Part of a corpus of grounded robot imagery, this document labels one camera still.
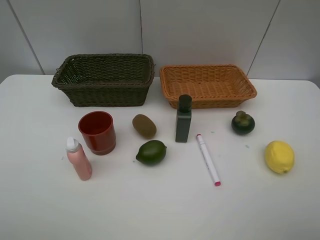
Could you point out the dark green square bottle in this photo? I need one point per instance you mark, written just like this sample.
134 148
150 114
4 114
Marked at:
183 118

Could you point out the green lime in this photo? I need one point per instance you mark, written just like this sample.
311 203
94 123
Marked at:
151 153

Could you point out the white pink-capped marker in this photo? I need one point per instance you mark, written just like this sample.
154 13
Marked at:
208 160

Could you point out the dark mangosteen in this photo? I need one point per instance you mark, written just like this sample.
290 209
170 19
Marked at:
242 123

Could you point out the yellow lemon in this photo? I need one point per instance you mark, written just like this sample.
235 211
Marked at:
279 157

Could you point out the brown kiwi fruit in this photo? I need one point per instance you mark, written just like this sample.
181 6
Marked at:
144 126

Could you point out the orange wicker basket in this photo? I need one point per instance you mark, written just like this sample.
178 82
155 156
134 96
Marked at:
210 86

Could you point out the red plastic cup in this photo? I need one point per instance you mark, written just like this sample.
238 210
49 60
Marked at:
98 132

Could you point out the dark green wicker basket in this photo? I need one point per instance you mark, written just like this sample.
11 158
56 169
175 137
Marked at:
105 80

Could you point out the pink spray bottle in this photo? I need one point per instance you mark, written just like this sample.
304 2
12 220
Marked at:
77 157

